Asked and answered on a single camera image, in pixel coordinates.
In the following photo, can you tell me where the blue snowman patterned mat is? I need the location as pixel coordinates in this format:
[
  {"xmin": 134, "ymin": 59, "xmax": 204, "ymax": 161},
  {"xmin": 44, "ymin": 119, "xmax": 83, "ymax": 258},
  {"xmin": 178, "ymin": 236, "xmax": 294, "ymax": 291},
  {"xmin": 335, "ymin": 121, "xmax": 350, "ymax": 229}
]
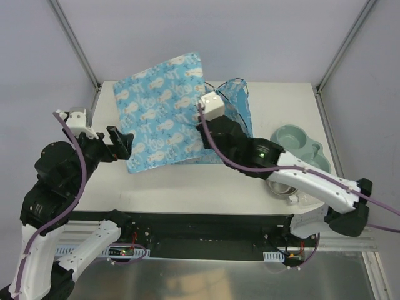
[{"xmin": 113, "ymin": 52, "xmax": 211, "ymax": 173}]

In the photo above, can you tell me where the blue patterned pet tent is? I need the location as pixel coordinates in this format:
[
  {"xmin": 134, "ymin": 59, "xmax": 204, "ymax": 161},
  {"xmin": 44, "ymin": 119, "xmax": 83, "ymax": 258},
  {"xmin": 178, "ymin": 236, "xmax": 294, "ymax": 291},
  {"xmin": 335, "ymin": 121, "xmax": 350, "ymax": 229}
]
[{"xmin": 174, "ymin": 77, "xmax": 253, "ymax": 166}]

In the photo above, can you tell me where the stainless steel pet bowl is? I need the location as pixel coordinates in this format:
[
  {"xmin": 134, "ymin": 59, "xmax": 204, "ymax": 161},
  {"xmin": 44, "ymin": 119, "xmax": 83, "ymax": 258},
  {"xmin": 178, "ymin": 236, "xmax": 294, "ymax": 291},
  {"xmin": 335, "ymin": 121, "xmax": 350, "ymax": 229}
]
[{"xmin": 267, "ymin": 180, "xmax": 298, "ymax": 196}]

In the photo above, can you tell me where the clear plastic water bottle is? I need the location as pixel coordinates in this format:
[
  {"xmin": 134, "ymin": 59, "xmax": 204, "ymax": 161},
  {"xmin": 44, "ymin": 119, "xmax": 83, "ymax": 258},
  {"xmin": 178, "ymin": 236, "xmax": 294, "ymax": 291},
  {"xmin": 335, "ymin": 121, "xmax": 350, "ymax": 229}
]
[{"xmin": 288, "ymin": 192, "xmax": 319, "ymax": 207}]

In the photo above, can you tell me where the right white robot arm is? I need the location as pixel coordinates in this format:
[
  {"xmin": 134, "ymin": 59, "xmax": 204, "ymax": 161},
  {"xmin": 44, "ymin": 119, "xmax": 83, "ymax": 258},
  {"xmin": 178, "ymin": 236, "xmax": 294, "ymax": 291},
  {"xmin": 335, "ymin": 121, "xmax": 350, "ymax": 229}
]
[{"xmin": 197, "ymin": 116, "xmax": 372, "ymax": 247}]

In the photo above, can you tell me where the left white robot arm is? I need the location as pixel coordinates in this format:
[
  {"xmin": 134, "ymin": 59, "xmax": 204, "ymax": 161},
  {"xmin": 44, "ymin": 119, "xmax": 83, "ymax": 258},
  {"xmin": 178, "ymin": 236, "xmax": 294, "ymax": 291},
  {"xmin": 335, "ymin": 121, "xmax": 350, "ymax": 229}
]
[{"xmin": 1, "ymin": 126, "xmax": 134, "ymax": 299}]

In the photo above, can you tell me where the mint green double feeder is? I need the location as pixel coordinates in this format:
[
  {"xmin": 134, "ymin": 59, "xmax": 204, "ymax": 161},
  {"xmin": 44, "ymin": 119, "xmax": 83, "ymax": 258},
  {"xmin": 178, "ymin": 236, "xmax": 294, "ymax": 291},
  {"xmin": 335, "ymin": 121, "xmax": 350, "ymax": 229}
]
[{"xmin": 270, "ymin": 124, "xmax": 331, "ymax": 173}]

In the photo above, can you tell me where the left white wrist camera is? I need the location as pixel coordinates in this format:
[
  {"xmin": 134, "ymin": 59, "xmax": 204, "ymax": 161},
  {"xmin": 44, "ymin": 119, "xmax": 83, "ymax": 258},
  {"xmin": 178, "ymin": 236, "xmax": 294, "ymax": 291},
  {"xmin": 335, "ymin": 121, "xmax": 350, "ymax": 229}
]
[{"xmin": 55, "ymin": 107, "xmax": 98, "ymax": 139}]

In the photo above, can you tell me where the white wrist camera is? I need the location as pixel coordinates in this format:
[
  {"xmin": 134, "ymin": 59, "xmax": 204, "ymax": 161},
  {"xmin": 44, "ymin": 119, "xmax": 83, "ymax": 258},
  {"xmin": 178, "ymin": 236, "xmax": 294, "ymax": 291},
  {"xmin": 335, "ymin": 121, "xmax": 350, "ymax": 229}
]
[
  {"xmin": 55, "ymin": 107, "xmax": 98, "ymax": 139},
  {"xmin": 197, "ymin": 91, "xmax": 225, "ymax": 121}
]

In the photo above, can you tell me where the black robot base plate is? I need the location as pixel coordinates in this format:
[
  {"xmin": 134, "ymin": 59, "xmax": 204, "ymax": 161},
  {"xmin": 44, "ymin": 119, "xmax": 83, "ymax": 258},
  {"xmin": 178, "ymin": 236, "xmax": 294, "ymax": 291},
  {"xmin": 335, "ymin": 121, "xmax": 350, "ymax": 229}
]
[{"xmin": 74, "ymin": 211, "xmax": 335, "ymax": 260}]

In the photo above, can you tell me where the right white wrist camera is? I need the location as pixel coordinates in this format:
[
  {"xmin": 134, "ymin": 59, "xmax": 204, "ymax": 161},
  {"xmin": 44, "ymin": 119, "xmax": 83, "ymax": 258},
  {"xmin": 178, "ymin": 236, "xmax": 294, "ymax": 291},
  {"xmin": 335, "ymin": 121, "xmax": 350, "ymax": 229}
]
[{"xmin": 197, "ymin": 91, "xmax": 225, "ymax": 121}]

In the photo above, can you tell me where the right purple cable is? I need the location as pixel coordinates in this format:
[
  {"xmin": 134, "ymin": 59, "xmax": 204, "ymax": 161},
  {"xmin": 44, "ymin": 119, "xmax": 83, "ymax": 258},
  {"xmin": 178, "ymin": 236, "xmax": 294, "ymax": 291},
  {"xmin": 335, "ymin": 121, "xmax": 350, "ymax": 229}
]
[{"xmin": 197, "ymin": 102, "xmax": 400, "ymax": 234}]

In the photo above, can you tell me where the left aluminium frame post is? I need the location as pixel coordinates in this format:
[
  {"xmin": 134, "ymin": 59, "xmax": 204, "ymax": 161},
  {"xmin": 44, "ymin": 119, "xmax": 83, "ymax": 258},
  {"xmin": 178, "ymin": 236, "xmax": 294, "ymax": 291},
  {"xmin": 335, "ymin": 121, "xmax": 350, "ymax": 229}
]
[{"xmin": 47, "ymin": 0, "xmax": 101, "ymax": 91}]

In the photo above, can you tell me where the aluminium frame post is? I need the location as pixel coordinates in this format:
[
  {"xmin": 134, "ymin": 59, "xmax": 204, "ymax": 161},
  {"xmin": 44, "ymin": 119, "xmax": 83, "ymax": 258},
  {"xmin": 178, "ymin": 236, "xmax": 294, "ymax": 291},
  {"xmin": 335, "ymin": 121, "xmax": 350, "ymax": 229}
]
[
  {"xmin": 315, "ymin": 0, "xmax": 379, "ymax": 94},
  {"xmin": 47, "ymin": 0, "xmax": 101, "ymax": 91}
]

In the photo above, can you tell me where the right aluminium frame post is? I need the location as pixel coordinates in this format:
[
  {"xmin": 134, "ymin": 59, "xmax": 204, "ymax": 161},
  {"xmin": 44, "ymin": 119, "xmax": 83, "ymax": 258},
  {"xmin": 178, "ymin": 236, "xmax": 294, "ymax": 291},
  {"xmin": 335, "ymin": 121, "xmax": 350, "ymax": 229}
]
[{"xmin": 315, "ymin": 0, "xmax": 379, "ymax": 94}]

